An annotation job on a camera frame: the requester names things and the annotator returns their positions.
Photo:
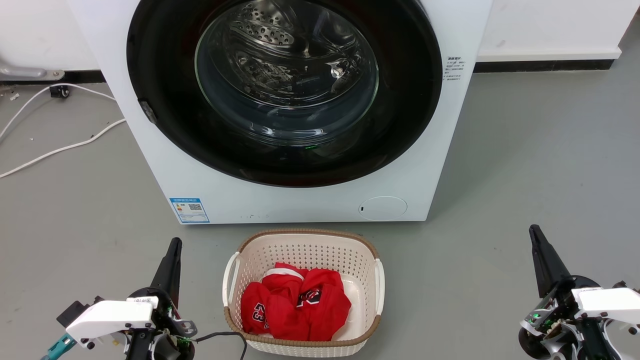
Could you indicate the red sports jersey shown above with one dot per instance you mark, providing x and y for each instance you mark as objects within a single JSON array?
[{"x": 290, "y": 310}]

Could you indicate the round black glass washer door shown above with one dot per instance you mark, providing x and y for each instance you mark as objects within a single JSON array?
[{"x": 165, "y": 125}]

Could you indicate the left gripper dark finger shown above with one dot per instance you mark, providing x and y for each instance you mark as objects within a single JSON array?
[
  {"x": 175, "y": 280},
  {"x": 165, "y": 275}
]

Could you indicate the white warning text sticker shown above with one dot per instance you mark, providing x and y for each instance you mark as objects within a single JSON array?
[{"x": 454, "y": 68}]

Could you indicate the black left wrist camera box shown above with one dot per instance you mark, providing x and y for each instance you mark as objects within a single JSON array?
[{"x": 75, "y": 310}]

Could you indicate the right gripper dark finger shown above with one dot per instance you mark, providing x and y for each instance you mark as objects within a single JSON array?
[
  {"x": 554, "y": 267},
  {"x": 541, "y": 270}
]

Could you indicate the grey metal pipe bracket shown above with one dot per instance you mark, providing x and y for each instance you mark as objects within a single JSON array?
[{"x": 25, "y": 72}]

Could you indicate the cream plastic laundry basket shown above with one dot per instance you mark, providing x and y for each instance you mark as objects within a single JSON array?
[{"x": 300, "y": 247}]

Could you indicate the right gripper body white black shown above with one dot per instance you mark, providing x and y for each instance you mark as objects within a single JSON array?
[{"x": 605, "y": 305}]

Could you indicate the perforated steel washer drum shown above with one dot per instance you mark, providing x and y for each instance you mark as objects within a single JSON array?
[{"x": 270, "y": 30}]

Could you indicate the blue energy label sticker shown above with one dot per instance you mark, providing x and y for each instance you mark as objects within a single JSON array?
[{"x": 190, "y": 210}]

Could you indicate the round white filter cover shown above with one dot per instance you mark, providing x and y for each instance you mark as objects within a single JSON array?
[{"x": 382, "y": 208}]

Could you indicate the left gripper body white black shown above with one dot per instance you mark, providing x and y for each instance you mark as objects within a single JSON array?
[{"x": 110, "y": 317}]

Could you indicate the white front-load washing machine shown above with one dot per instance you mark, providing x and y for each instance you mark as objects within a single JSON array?
[{"x": 300, "y": 205}]

